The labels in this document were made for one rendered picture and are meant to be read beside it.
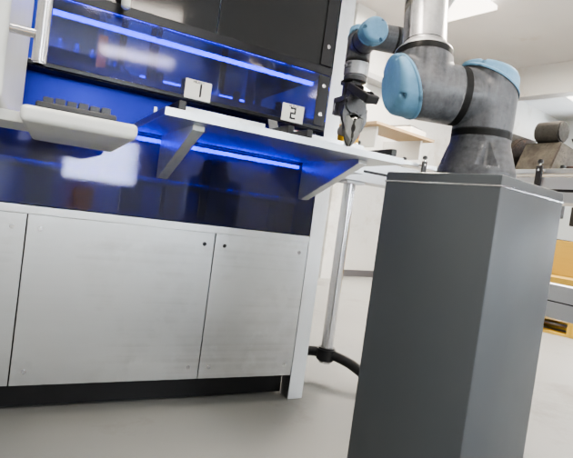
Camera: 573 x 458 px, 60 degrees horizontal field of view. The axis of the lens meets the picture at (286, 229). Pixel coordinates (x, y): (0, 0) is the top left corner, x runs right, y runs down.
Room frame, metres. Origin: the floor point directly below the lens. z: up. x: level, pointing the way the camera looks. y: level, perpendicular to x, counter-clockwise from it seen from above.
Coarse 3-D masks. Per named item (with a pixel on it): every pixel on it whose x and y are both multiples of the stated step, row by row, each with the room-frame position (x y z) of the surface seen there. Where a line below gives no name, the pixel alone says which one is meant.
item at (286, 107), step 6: (282, 108) 1.69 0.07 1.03; (288, 108) 1.70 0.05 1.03; (300, 108) 1.73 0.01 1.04; (282, 114) 1.69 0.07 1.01; (288, 114) 1.71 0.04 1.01; (294, 114) 1.72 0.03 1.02; (300, 114) 1.73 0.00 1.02; (288, 120) 1.71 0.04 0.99; (294, 120) 1.72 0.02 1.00; (300, 120) 1.73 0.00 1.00
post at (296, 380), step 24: (336, 48) 1.78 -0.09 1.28; (336, 72) 1.78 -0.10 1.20; (336, 96) 1.79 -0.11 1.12; (336, 120) 1.80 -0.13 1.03; (312, 216) 1.78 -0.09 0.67; (312, 240) 1.78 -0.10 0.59; (312, 264) 1.79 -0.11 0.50; (312, 288) 1.80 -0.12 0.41; (312, 312) 1.80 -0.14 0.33; (288, 384) 1.78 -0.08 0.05
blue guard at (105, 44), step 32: (64, 0) 1.37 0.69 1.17; (64, 32) 1.37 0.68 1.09; (96, 32) 1.41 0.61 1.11; (128, 32) 1.45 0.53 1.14; (160, 32) 1.49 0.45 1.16; (64, 64) 1.38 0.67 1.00; (96, 64) 1.42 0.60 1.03; (128, 64) 1.46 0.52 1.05; (160, 64) 1.50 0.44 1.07; (192, 64) 1.54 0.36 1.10; (224, 64) 1.59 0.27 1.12; (256, 64) 1.64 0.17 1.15; (224, 96) 1.60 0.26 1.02; (256, 96) 1.65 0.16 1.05; (288, 96) 1.70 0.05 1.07
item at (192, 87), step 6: (186, 78) 1.54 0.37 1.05; (186, 84) 1.54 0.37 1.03; (192, 84) 1.55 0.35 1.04; (198, 84) 1.55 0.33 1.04; (204, 84) 1.56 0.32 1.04; (210, 84) 1.57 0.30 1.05; (186, 90) 1.54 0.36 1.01; (192, 90) 1.55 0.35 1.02; (198, 90) 1.56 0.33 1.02; (204, 90) 1.56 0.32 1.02; (210, 90) 1.57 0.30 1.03; (186, 96) 1.54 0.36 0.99; (192, 96) 1.55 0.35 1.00; (198, 96) 1.56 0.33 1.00; (204, 96) 1.57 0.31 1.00; (210, 96) 1.58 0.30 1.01
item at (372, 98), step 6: (354, 84) 1.49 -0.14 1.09; (348, 90) 1.50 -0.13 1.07; (354, 90) 1.48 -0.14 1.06; (360, 90) 1.45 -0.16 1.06; (366, 90) 1.46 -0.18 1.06; (360, 96) 1.44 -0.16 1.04; (366, 96) 1.42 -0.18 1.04; (372, 96) 1.42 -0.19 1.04; (378, 96) 1.44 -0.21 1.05; (366, 102) 1.43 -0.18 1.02; (372, 102) 1.43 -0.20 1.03
